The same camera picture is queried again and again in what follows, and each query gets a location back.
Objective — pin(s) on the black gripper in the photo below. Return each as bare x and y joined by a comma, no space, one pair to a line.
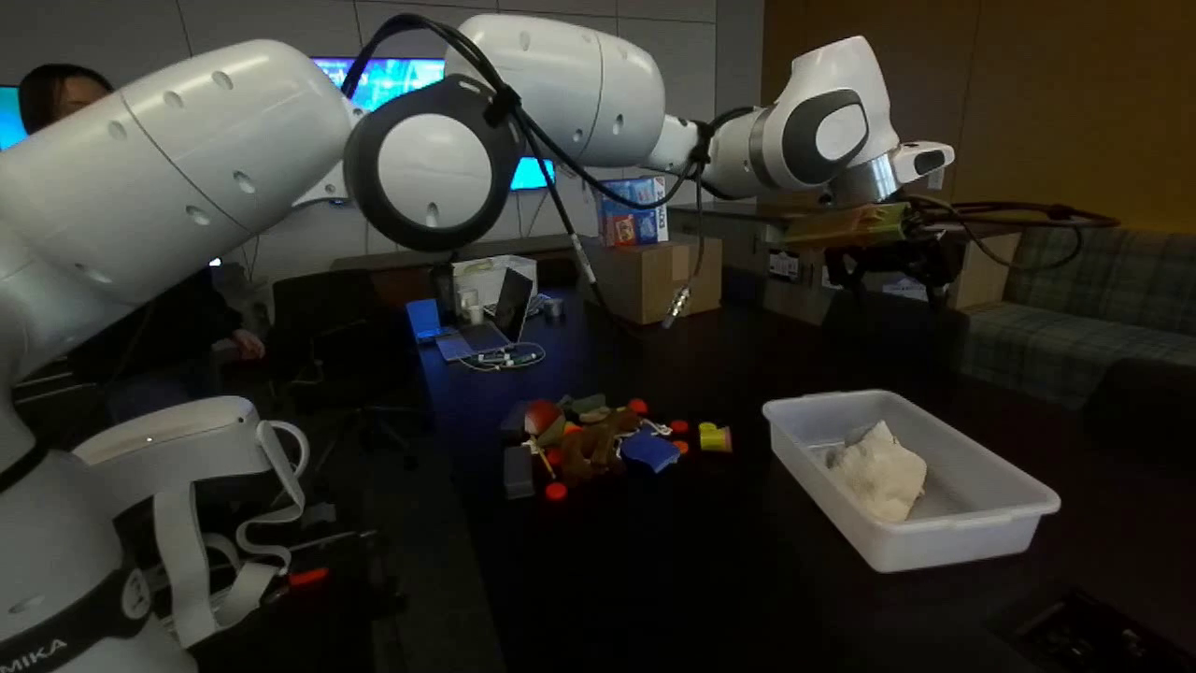
893,263

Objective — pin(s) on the white terry towel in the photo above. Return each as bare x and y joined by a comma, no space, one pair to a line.
880,472

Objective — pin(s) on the yellow toy block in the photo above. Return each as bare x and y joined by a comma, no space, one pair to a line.
716,436

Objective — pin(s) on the clear plastic bin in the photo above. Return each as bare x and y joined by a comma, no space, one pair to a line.
986,524

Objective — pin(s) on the small orange toy ball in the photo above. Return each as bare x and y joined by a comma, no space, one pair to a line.
636,406

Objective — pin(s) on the blue toy block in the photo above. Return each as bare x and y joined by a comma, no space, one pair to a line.
651,451

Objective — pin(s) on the green toy piece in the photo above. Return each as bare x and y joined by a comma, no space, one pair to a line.
590,406

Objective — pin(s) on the pile of colourful toys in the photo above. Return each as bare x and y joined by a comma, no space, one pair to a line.
592,442

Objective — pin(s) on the red toy disc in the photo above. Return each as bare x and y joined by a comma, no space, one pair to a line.
555,490

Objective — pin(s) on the black foam block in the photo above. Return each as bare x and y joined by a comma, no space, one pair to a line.
516,472

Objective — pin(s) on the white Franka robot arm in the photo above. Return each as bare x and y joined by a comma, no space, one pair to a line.
189,189

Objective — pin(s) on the black lounge chair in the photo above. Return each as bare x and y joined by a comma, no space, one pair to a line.
1144,397
893,340

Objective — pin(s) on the wooden shelf cabinet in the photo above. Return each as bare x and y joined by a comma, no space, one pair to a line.
986,265

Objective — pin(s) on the green plaid sofa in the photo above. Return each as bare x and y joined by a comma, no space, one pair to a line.
1086,313

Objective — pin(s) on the cardboard box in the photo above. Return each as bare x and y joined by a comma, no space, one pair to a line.
647,281

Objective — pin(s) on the blue printed carton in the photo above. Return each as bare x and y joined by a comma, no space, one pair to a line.
632,217

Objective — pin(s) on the open black laptop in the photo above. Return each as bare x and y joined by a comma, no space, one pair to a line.
498,318

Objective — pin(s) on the white plastic bag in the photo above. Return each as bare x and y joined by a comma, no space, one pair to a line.
482,281

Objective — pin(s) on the black table power box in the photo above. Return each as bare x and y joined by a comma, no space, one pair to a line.
1098,638

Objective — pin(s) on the low dark credenza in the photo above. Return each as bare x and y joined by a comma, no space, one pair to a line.
399,263

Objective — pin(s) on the black office chair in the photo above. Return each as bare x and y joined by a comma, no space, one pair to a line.
341,337

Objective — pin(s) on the wall monitor blue screen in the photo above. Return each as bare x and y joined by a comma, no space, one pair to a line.
387,75

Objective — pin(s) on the wall monitor green screen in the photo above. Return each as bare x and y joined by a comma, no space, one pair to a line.
8,117

